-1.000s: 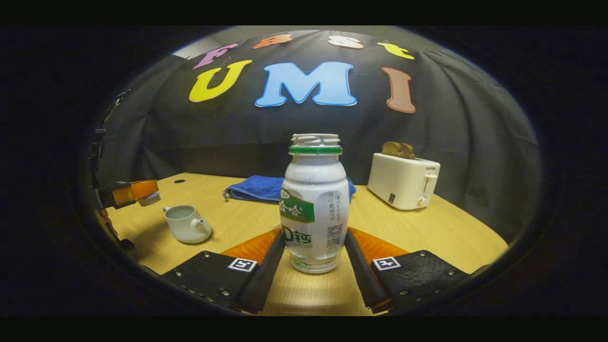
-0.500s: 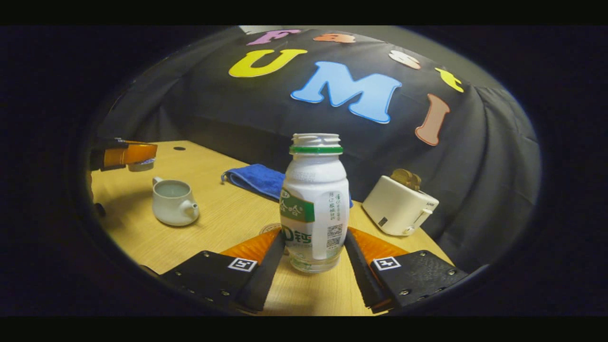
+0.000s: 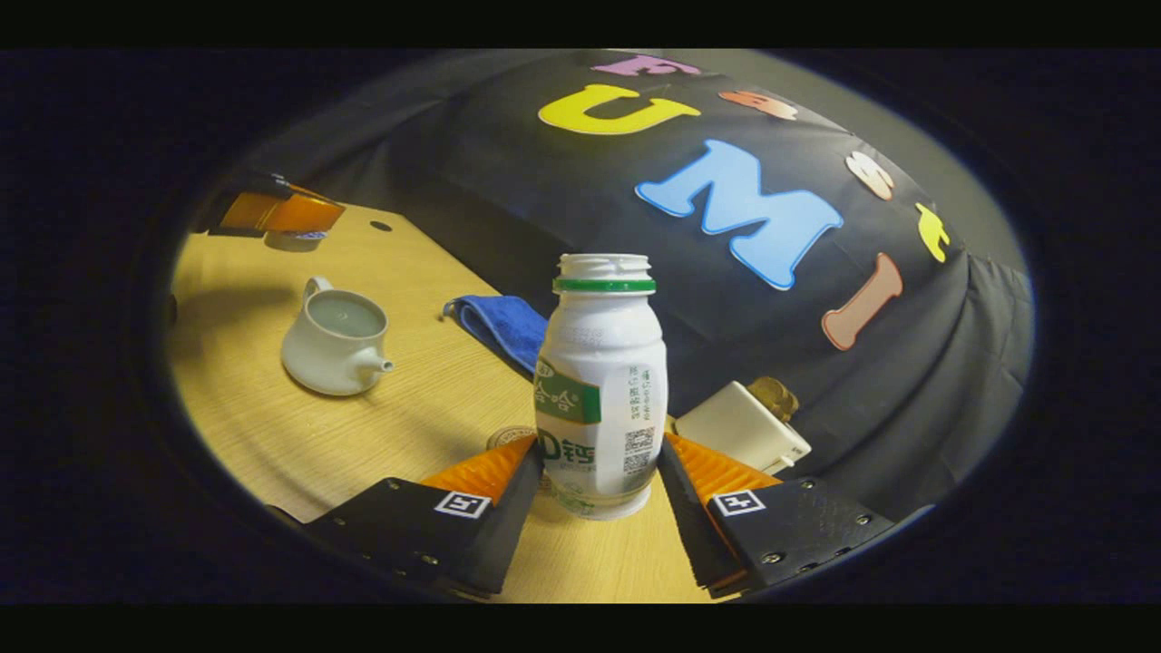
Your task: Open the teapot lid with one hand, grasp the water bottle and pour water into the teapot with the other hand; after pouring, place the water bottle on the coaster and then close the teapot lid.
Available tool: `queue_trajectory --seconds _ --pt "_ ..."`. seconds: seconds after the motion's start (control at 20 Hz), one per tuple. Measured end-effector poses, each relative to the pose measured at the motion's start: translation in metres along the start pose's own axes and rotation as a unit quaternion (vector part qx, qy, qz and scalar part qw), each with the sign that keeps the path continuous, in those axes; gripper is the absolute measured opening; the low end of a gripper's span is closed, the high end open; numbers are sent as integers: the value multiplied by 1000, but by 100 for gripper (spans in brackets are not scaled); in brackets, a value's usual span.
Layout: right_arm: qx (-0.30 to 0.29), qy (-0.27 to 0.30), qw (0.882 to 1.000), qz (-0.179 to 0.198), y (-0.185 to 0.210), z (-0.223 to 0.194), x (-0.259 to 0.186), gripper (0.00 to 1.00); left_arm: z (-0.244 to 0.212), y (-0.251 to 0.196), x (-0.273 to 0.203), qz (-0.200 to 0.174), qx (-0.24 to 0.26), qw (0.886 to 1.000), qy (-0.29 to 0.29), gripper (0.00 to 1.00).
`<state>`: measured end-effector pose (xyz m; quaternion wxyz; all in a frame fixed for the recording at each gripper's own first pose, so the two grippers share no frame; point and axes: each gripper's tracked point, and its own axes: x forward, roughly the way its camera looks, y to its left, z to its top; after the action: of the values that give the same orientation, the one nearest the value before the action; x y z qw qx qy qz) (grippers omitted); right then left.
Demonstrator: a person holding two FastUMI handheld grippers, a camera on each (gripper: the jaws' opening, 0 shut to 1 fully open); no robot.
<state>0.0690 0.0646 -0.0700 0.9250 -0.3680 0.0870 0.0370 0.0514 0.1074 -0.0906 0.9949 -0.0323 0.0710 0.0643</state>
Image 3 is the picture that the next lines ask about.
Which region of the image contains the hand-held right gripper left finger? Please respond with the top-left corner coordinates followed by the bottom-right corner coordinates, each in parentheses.
top-left (304, 435), bottom-right (545, 595)

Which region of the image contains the white ceramic teacup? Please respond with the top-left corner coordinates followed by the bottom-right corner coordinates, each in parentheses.
top-left (281, 277), bottom-right (395, 396)

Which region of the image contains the brown bread slice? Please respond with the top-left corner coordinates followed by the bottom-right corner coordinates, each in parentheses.
top-left (748, 376), bottom-right (800, 423)

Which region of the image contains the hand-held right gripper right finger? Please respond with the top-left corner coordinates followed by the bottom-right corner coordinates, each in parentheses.
top-left (658, 434), bottom-right (903, 598)

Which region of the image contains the black backdrop cloth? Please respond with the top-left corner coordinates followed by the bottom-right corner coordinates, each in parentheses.
top-left (195, 50), bottom-right (1035, 522)

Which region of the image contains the white plastic water bottle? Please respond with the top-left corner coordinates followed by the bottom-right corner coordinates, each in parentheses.
top-left (535, 254), bottom-right (669, 521)

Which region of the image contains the blue towel cloth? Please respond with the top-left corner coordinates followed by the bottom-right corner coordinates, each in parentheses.
top-left (443, 295), bottom-right (551, 377)

